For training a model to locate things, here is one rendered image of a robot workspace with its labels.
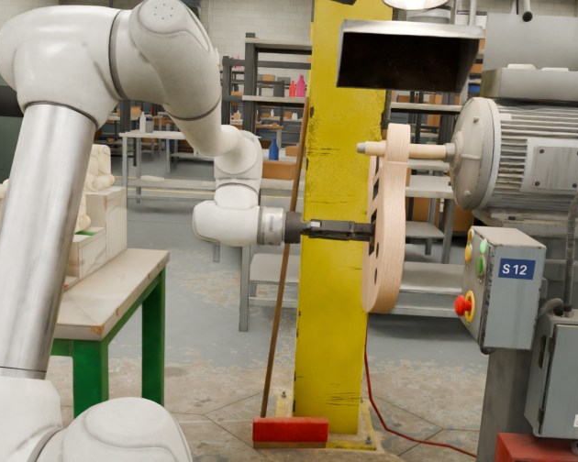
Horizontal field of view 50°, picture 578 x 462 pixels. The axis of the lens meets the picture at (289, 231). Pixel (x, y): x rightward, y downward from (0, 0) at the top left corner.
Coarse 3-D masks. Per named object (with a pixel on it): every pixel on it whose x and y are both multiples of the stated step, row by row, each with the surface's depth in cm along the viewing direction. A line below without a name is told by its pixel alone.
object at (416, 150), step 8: (368, 144) 139; (376, 144) 139; (384, 144) 139; (416, 144) 140; (368, 152) 140; (376, 152) 139; (384, 152) 139; (416, 152) 139; (424, 152) 139; (432, 152) 139; (440, 152) 139
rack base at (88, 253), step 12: (96, 228) 149; (84, 240) 138; (96, 240) 145; (72, 252) 136; (84, 252) 139; (96, 252) 146; (72, 264) 136; (84, 264) 139; (96, 264) 146; (72, 276) 137; (84, 276) 140
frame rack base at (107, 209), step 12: (96, 192) 151; (108, 192) 152; (120, 192) 159; (0, 204) 152; (96, 204) 150; (108, 204) 151; (120, 204) 160; (96, 216) 150; (108, 216) 152; (120, 216) 160; (108, 228) 152; (120, 228) 161; (108, 240) 153; (120, 240) 161; (108, 252) 153; (120, 252) 162
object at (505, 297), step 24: (480, 240) 116; (504, 240) 112; (528, 240) 113; (504, 264) 110; (528, 264) 109; (480, 288) 114; (504, 288) 111; (528, 288) 110; (480, 312) 113; (504, 312) 111; (528, 312) 111; (480, 336) 113; (504, 336) 112; (528, 336) 112
